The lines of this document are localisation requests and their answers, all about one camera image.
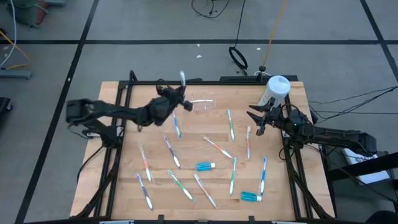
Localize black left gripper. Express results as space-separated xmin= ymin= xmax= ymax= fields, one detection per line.
xmin=136 ymin=85 xmax=194 ymax=128

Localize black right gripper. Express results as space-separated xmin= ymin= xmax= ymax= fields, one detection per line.
xmin=246 ymin=98 xmax=292 ymax=136

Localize pink toothbrush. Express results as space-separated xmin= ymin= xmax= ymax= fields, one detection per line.
xmin=246 ymin=125 xmax=252 ymax=161

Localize green toothbrush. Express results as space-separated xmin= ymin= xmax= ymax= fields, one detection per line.
xmin=226 ymin=108 xmax=236 ymax=142
xmin=229 ymin=156 xmax=238 ymax=196
xmin=167 ymin=169 xmax=195 ymax=203

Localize purple toothbrush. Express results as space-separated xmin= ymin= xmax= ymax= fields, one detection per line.
xmin=136 ymin=173 xmax=154 ymax=211
xmin=163 ymin=135 xmax=182 ymax=169

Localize orange toothbrush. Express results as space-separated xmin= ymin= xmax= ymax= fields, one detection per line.
xmin=139 ymin=145 xmax=153 ymax=184
xmin=193 ymin=173 xmax=218 ymax=210
xmin=203 ymin=136 xmax=233 ymax=160

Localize small teal mouthwash bottle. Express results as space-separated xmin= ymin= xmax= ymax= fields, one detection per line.
xmin=196 ymin=161 xmax=216 ymax=172
xmin=241 ymin=191 xmax=262 ymax=203

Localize clear plastic organizer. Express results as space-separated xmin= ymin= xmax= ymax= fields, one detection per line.
xmin=189 ymin=91 xmax=218 ymax=112

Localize white wipes canister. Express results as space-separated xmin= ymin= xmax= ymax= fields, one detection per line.
xmin=257 ymin=75 xmax=292 ymax=108

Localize black flat box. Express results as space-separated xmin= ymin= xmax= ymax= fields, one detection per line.
xmin=219 ymin=75 xmax=266 ymax=83

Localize black metal stand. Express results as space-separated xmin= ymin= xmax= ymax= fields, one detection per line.
xmin=322 ymin=151 xmax=398 ymax=224

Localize white printed papers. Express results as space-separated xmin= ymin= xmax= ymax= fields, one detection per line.
xmin=341 ymin=147 xmax=391 ymax=185

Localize grey flat bar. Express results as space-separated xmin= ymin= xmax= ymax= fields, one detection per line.
xmin=0 ymin=68 xmax=33 ymax=80

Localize green bag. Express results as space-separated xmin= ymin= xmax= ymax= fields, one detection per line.
xmin=6 ymin=0 xmax=49 ymax=28

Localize black hanging coiled cable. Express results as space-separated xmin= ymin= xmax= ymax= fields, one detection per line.
xmin=228 ymin=0 xmax=249 ymax=75

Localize yellow hanging cable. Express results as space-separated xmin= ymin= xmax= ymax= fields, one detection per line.
xmin=262 ymin=0 xmax=289 ymax=68

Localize black floor cable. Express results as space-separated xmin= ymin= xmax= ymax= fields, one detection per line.
xmin=190 ymin=0 xmax=231 ymax=19

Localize thin black cable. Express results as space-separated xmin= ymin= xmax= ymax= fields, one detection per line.
xmin=307 ymin=86 xmax=398 ymax=105
xmin=310 ymin=110 xmax=398 ymax=115

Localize black arm base cable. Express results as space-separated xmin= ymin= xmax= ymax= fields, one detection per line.
xmin=76 ymin=145 xmax=105 ymax=185

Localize yellow floor cable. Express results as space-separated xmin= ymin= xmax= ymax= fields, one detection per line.
xmin=0 ymin=29 xmax=32 ymax=70

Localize white floor cable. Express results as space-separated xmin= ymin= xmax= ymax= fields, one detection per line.
xmin=0 ymin=0 xmax=17 ymax=68

